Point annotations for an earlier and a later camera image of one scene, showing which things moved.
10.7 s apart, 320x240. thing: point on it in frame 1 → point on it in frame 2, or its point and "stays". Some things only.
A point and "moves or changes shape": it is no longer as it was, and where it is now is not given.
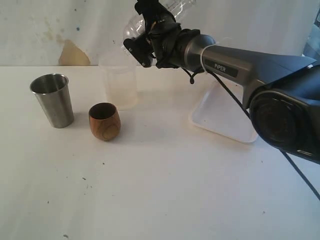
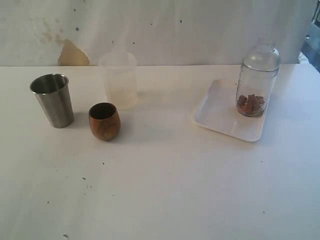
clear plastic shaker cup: x=179 y=9 moves or changes shape
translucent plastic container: x=121 y=81 stays
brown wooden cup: x=105 y=121 stays
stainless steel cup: x=52 y=91 stays
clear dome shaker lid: x=135 y=26 moves or changes shape
